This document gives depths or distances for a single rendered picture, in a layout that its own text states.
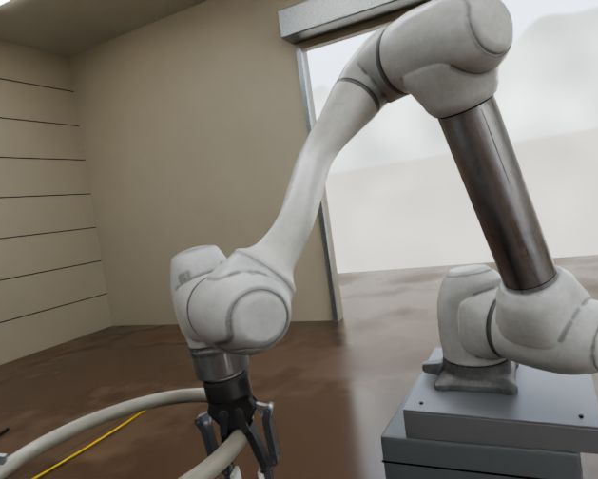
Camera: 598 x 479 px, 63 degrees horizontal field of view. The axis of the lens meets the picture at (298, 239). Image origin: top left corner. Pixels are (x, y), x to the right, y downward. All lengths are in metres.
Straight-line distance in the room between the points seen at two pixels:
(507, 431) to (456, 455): 0.12
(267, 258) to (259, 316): 0.09
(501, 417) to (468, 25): 0.75
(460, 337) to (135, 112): 6.41
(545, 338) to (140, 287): 6.67
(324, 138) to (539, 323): 0.53
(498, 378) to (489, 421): 0.14
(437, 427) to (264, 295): 0.67
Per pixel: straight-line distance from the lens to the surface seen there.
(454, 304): 1.18
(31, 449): 1.15
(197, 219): 6.53
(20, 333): 7.08
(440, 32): 0.83
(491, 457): 1.17
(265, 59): 6.06
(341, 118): 0.91
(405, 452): 1.21
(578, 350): 1.04
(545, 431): 1.14
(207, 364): 0.79
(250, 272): 0.62
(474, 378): 1.23
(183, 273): 0.76
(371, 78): 0.95
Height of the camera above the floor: 1.34
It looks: 3 degrees down
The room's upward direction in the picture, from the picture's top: 8 degrees counter-clockwise
